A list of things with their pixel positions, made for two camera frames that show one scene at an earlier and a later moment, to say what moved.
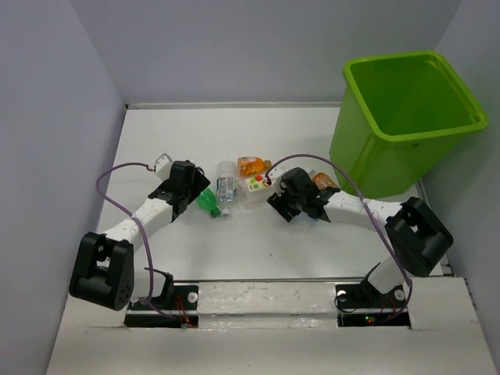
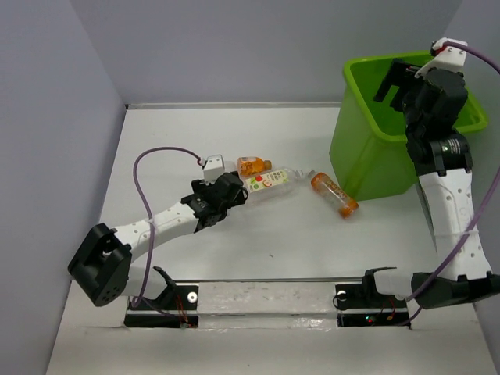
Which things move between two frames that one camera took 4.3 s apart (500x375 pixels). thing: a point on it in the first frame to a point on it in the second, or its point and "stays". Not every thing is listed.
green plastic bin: (400, 119) stays
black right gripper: (278, 203) to (401, 74)
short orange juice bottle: (249, 166) stays
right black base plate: (363, 305) stays
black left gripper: (198, 183) to (199, 187)
